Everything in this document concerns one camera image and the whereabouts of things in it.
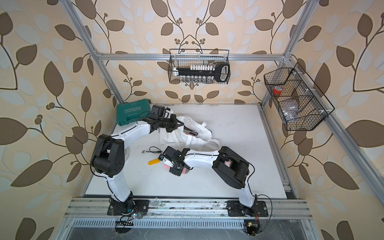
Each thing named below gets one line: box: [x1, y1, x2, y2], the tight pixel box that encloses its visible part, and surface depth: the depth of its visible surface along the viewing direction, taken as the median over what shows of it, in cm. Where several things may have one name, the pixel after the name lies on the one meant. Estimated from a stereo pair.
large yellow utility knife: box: [148, 158, 161, 166], surface depth 94 cm
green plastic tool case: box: [116, 98, 151, 127], surface depth 114 cm
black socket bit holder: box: [173, 62, 231, 83], surface depth 86 cm
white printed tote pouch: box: [159, 116, 220, 151], surface depth 96 cm
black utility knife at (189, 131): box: [183, 125, 199, 136], surface depth 102 cm
